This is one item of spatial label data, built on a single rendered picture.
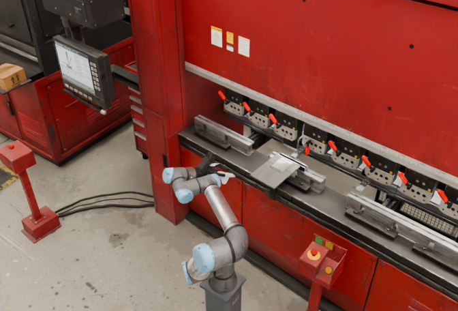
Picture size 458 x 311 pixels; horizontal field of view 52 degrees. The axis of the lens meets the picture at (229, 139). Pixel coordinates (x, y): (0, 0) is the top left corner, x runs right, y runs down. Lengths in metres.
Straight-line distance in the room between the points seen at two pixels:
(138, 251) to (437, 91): 2.48
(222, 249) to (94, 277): 1.87
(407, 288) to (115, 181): 2.65
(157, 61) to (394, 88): 1.46
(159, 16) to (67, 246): 1.96
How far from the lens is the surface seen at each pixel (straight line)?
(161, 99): 3.16
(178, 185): 2.22
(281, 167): 2.88
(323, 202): 2.88
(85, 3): 2.80
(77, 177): 4.54
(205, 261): 1.95
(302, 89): 2.60
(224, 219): 2.09
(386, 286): 2.92
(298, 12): 2.46
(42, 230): 4.05
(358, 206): 2.82
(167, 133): 3.30
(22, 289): 3.80
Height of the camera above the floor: 2.84
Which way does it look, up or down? 36 degrees down
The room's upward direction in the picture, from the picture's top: straight up
